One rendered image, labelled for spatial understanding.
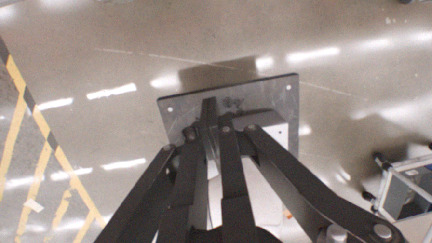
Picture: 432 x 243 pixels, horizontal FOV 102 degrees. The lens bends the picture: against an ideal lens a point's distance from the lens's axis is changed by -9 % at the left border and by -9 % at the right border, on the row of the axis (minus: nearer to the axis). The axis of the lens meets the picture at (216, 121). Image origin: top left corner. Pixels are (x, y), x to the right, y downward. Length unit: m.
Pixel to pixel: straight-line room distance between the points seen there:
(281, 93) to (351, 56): 0.58
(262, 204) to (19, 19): 1.21
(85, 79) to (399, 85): 1.68
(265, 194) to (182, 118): 0.38
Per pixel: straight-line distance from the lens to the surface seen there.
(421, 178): 1.70
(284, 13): 1.01
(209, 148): 0.15
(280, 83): 0.70
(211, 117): 0.16
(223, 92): 0.66
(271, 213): 0.47
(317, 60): 1.10
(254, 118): 0.67
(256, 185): 0.49
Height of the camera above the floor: 0.93
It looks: 66 degrees down
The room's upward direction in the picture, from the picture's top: 170 degrees clockwise
